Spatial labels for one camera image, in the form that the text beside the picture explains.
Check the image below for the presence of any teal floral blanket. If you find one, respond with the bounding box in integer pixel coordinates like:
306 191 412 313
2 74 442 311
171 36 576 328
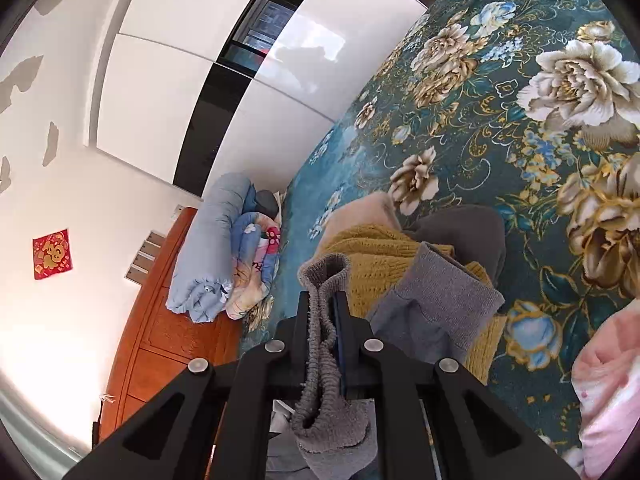
239 0 640 480

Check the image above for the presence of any mustard knitted sweater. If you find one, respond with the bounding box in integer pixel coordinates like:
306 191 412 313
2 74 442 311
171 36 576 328
310 224 508 386

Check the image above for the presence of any beige garment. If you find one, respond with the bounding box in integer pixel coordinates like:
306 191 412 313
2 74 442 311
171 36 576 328
320 192 401 256

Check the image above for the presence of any red paper wall decoration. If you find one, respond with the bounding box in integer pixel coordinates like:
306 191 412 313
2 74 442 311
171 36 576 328
32 228 76 281

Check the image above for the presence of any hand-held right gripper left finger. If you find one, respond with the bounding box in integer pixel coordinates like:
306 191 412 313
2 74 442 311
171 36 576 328
65 291 312 480

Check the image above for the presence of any white and black wardrobe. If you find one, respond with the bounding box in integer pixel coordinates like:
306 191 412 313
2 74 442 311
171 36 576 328
87 0 431 198

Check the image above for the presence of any floral folded quilt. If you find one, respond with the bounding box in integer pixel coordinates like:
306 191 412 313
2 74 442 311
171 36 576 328
225 210 283 321

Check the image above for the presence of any light blue folded quilt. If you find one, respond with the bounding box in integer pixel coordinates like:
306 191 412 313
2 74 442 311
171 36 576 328
166 172 257 323

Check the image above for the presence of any pink fleece garment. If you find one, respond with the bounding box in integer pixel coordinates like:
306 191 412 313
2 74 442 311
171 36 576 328
571 296 640 480

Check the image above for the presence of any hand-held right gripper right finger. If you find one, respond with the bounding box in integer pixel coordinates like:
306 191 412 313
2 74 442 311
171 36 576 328
335 291 581 480

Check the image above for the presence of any dark grey pillow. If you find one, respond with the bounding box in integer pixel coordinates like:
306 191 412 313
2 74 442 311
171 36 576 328
242 189 283 218

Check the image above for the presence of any grey knitted sweater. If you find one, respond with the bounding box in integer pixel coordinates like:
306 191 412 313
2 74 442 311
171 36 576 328
290 241 506 480

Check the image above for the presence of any dark grey fleece garment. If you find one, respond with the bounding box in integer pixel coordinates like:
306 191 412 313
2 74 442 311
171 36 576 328
402 205 507 286

